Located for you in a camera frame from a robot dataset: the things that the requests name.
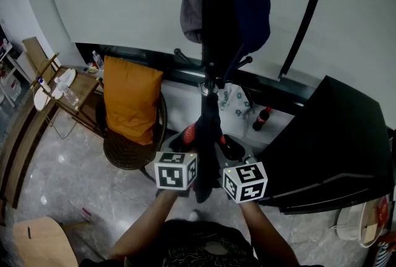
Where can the person's white shoe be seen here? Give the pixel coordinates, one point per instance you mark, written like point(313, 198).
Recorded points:
point(194, 215)

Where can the orange cushion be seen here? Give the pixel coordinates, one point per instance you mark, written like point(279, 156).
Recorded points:
point(130, 99)

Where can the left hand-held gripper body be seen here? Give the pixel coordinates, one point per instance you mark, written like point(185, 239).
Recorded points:
point(170, 173)

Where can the small cardboard box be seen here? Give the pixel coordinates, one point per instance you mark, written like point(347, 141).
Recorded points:
point(369, 234)

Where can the white blue-capped spray bottle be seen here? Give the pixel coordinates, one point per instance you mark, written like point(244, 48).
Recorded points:
point(44, 84)

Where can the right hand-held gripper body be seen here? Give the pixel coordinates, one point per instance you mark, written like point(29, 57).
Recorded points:
point(247, 176)

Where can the person's right forearm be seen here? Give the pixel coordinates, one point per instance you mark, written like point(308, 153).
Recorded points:
point(269, 235)

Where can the black mini fridge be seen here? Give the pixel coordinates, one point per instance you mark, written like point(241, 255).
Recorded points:
point(334, 142)

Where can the clear plastic water bottle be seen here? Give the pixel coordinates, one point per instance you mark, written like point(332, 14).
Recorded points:
point(98, 60)
point(68, 92)

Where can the dark stick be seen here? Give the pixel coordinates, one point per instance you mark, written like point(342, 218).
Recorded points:
point(29, 232)

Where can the grey cap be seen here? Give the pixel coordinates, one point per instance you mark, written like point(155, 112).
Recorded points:
point(191, 9)

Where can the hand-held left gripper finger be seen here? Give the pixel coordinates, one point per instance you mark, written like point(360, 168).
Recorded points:
point(167, 145)

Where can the person's black patterned shirt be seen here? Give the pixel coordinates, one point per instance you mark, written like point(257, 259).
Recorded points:
point(207, 244)

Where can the dark round chair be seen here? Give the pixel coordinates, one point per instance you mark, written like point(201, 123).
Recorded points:
point(127, 151)

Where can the white slippers pair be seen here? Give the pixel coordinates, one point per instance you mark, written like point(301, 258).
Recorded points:
point(65, 80)

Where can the black curved pole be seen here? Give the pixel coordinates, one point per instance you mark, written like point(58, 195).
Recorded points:
point(303, 21)

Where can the black garment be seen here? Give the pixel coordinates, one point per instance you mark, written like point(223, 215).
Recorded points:
point(207, 151)

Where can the black coat rack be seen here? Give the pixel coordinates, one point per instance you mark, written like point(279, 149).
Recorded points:
point(208, 12)

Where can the person's left forearm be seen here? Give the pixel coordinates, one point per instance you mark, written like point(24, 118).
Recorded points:
point(142, 228)

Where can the light wooden low table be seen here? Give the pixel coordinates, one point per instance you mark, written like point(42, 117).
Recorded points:
point(43, 247)

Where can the small pink item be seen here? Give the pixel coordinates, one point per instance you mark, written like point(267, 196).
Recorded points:
point(86, 211)

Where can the wooden gold-framed rack table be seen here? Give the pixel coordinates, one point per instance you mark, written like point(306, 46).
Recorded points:
point(83, 86)

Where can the cola bottle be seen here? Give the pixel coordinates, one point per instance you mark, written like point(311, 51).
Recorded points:
point(261, 120)

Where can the wooden board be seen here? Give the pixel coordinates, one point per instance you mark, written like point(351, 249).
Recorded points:
point(34, 52)

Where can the navy cap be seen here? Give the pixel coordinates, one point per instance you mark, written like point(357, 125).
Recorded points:
point(253, 9)

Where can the red packet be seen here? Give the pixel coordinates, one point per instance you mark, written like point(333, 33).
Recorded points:
point(382, 210)

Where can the white flower-patterned cloth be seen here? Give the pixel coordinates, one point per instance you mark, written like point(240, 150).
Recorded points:
point(238, 102)

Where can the white shelf unit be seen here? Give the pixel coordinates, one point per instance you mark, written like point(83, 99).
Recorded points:
point(10, 74)

